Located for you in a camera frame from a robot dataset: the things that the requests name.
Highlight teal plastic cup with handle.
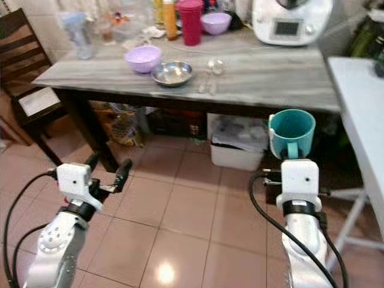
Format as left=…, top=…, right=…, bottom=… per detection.
left=268, top=109, right=317, bottom=161

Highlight white plastic storage box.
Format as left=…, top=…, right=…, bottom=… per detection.
left=209, top=114, right=271, bottom=172

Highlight crumpled white paper towel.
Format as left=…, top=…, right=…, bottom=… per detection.
left=121, top=26, right=164, bottom=51

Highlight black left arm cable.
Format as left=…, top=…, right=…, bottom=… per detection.
left=4, top=170, right=58, bottom=288

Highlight printed snack bag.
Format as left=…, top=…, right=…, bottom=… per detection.
left=107, top=104, right=146, bottom=148

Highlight lilac plastic bowl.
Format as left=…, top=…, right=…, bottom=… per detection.
left=125, top=45, right=163, bottom=74
left=200, top=11, right=233, bottom=36

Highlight grey marble top dark table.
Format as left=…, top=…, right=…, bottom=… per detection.
left=31, top=27, right=343, bottom=173

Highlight dark crate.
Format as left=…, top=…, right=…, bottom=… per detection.
left=146, top=108, right=209, bottom=140

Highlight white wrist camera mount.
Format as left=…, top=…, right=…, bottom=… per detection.
left=55, top=163, right=89, bottom=201
left=280, top=158, right=320, bottom=205

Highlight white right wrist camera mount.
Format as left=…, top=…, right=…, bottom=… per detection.
left=280, top=158, right=320, bottom=205

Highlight clear bluish plastic pitcher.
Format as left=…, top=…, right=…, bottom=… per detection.
left=59, top=11, right=96, bottom=61

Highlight orange bottle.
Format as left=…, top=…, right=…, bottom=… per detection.
left=161, top=0, right=179, bottom=41

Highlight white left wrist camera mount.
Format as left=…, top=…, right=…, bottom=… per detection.
left=55, top=163, right=89, bottom=201

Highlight clear drinking glass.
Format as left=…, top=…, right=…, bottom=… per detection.
left=96, top=18, right=119, bottom=46

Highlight green bottles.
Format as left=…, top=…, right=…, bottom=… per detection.
left=347, top=13, right=384, bottom=61

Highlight white folding table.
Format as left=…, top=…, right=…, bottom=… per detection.
left=326, top=56, right=384, bottom=256

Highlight magenta plastic tumbler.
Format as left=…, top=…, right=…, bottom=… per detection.
left=176, top=0, right=205, bottom=47

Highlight stainless steel bowl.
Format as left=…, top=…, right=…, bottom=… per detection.
left=151, top=61, right=194, bottom=88

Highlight clear plastic spoon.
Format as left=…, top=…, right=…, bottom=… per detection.
left=197, top=58, right=226, bottom=95

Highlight dark wooden chair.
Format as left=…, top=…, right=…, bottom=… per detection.
left=0, top=8, right=65, bottom=167

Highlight white kitchen machine with display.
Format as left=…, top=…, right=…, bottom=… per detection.
left=251, top=0, right=334, bottom=47

